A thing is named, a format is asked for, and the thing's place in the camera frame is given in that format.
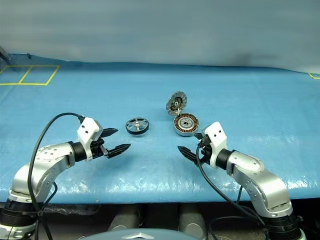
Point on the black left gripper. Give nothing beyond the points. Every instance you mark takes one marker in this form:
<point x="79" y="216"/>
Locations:
<point x="96" y="148"/>

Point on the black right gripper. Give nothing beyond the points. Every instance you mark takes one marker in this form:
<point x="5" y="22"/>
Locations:
<point x="206" y="150"/>

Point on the motor stator with copper windings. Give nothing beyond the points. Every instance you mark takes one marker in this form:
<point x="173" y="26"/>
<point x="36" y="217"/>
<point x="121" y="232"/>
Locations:
<point x="186" y="123"/>

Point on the silver motor end cover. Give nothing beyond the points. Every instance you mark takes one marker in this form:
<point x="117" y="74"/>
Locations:
<point x="176" y="102"/>

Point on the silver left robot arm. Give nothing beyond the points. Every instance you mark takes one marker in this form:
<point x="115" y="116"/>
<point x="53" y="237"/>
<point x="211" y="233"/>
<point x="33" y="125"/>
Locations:
<point x="45" y="160"/>

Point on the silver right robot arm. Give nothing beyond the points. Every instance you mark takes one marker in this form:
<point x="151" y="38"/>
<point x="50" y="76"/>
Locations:
<point x="257" y="175"/>

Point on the blue plastic table cover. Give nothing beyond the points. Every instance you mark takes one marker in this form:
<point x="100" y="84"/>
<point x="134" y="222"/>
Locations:
<point x="150" y="82"/>

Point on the grey rounded cylinder shape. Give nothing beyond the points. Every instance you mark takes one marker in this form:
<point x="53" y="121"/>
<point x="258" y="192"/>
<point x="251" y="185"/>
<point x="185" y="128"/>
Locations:
<point x="123" y="220"/>
<point x="192" y="222"/>

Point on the yellow tape double square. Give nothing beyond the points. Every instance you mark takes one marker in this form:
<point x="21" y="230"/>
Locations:
<point x="37" y="84"/>

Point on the grey dome with silver emblem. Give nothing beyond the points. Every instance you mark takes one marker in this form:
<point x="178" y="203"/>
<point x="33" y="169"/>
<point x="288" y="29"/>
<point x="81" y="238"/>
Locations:
<point x="140" y="236"/>

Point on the small dark clip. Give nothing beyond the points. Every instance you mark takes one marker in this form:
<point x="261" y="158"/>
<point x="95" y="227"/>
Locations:
<point x="29" y="56"/>

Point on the yellow tape corner mark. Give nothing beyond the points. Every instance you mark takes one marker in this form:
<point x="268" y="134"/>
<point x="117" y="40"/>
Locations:
<point x="312" y="77"/>

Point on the dark grey object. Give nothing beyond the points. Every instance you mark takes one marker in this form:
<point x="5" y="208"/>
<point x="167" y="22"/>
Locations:
<point x="3" y="53"/>

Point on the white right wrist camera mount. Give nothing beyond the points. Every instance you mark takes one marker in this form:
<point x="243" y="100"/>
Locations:
<point x="217" y="137"/>

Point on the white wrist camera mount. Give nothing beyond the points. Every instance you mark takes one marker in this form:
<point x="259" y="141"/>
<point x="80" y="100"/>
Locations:
<point x="217" y="137"/>
<point x="87" y="130"/>

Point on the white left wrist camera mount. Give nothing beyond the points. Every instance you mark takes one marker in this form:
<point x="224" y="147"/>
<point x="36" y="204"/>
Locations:
<point x="87" y="130"/>

